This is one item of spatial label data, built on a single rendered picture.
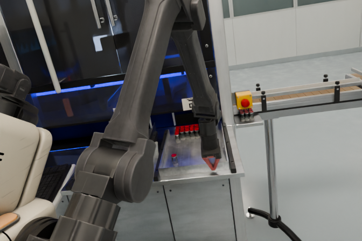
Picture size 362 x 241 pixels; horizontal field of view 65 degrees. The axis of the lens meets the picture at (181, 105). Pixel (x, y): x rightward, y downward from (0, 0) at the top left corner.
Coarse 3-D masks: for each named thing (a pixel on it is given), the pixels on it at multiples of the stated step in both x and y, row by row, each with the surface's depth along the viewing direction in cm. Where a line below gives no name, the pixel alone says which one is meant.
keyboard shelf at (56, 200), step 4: (72, 168) 139; (68, 172) 136; (72, 172) 137; (68, 176) 132; (64, 180) 129; (64, 184) 126; (60, 188) 123; (56, 196) 118; (60, 196) 119; (56, 200) 116; (56, 204) 114; (56, 208) 114
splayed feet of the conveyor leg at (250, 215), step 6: (252, 210) 192; (258, 210) 188; (246, 216) 199; (252, 216) 197; (264, 216) 181; (270, 222) 174; (276, 222) 173; (282, 222) 173; (282, 228) 170; (288, 228) 169; (288, 234) 167; (294, 234) 166; (294, 240) 164; (300, 240) 163
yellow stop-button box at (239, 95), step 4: (236, 92) 137; (240, 92) 135; (244, 92) 135; (248, 92) 134; (236, 96) 132; (240, 96) 132; (244, 96) 131; (248, 96) 131; (236, 100) 133; (240, 100) 132; (236, 104) 135; (240, 104) 133; (252, 104) 133; (240, 108) 134; (244, 108) 133; (248, 108) 134
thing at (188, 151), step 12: (168, 132) 134; (216, 132) 133; (168, 144) 129; (180, 144) 127; (192, 144) 125; (168, 156) 119; (180, 156) 117; (192, 156) 116; (168, 168) 105; (180, 168) 104; (192, 168) 104; (204, 168) 104; (216, 168) 103; (228, 168) 103
